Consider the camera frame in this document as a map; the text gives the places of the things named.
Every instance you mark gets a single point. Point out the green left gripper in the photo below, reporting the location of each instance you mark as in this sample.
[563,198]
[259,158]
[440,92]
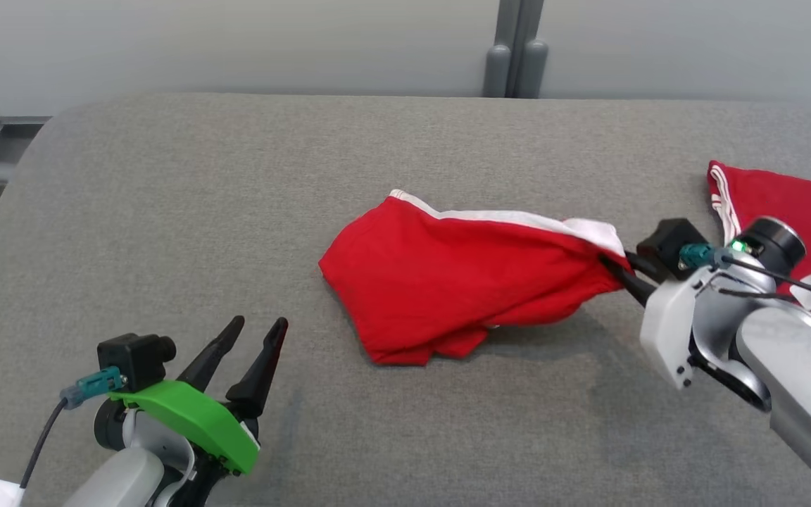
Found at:
[194,419]

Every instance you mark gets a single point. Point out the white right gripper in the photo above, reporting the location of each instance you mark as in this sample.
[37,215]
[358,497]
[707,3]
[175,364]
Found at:
[669,331]

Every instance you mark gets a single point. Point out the red and white basketball jersey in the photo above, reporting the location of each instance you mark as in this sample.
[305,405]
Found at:
[800,204]

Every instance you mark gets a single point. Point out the red shorts with white trim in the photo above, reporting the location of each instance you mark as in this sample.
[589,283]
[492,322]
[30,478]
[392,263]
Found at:
[448,282]

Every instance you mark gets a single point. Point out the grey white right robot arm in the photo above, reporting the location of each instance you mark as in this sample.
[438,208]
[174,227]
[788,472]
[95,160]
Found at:
[800,366]

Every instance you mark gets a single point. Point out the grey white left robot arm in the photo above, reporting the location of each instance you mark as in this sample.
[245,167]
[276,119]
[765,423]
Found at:
[117,479]

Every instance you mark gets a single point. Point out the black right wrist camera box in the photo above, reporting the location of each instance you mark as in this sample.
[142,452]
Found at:
[666,243]

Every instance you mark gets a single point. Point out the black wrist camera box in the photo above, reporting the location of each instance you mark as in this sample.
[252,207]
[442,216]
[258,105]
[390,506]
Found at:
[131,359]
[666,243]

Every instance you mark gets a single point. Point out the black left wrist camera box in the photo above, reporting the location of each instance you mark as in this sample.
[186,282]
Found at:
[131,359]

